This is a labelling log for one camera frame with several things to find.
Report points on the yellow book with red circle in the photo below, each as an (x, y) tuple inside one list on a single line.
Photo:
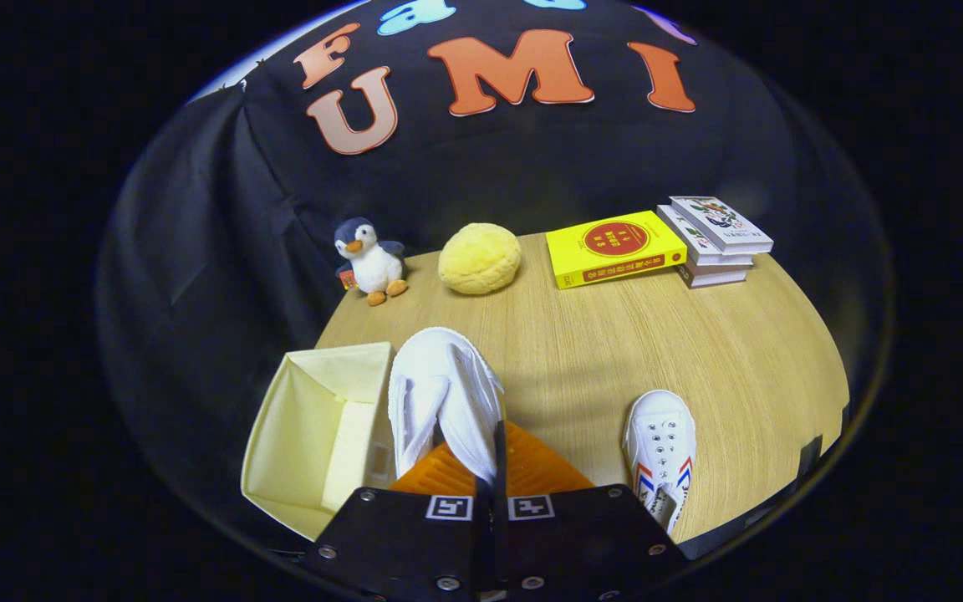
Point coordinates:
[(615, 247)]

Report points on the cream fabric storage box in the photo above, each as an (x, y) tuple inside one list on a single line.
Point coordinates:
[(306, 435)]

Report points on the yellow round plush cushion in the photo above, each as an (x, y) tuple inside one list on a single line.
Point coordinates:
[(479, 259)]

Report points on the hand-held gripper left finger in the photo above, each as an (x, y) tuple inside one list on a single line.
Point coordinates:
[(398, 543)]

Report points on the white canvas shoe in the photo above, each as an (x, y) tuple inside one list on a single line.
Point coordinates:
[(448, 393), (661, 443)]

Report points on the penguin plush toy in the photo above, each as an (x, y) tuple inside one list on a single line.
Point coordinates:
[(374, 266)]

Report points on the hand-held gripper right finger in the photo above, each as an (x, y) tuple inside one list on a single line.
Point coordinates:
[(500, 477)]

